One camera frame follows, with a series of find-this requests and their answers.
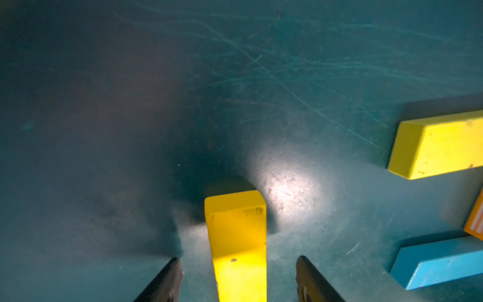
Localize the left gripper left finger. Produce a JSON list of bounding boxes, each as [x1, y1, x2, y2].
[[134, 257, 183, 302]]

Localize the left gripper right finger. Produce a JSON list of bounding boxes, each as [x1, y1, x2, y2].
[[296, 255, 345, 302]]

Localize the long yellow block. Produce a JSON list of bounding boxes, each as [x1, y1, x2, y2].
[[205, 190, 267, 301]]

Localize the teal block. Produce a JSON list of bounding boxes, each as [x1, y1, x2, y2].
[[390, 237, 482, 290]]

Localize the orange block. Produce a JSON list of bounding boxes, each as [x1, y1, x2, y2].
[[464, 190, 483, 240]]

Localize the short yellow block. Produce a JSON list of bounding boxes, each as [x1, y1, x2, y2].
[[387, 110, 482, 180]]

